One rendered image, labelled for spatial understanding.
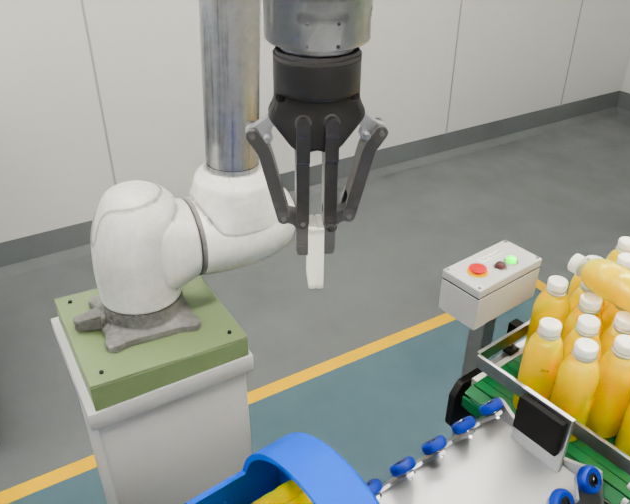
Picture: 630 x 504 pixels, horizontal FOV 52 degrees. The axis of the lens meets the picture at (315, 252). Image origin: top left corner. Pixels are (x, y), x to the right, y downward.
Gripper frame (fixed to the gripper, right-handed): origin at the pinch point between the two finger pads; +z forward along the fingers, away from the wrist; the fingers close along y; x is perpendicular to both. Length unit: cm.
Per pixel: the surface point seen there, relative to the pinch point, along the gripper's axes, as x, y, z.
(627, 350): 26, 57, 38
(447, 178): 320, 118, 146
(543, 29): 395, 198, 68
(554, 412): 18, 42, 44
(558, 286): 45, 52, 38
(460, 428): 23, 28, 52
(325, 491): -8.1, 0.7, 26.2
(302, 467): -4.6, -1.6, 26.2
